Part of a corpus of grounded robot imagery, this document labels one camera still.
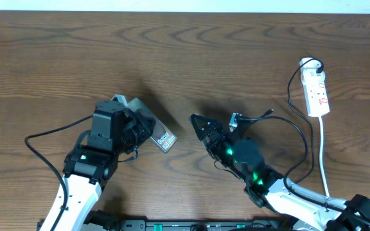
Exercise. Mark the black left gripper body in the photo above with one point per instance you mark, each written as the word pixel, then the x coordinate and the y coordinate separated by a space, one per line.
pixel 134 131

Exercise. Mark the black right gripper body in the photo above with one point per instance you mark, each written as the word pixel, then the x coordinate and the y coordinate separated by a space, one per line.
pixel 221 149

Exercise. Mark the Galaxy smartphone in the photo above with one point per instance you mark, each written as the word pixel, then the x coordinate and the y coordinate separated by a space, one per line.
pixel 162 137

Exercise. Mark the white power strip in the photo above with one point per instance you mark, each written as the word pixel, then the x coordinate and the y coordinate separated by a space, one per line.
pixel 312 78

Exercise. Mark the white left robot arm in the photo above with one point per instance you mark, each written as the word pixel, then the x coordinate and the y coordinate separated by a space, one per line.
pixel 116 129

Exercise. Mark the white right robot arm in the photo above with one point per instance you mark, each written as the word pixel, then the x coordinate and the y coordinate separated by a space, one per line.
pixel 268 188

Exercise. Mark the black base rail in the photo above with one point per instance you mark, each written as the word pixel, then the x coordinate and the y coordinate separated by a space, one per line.
pixel 141 225

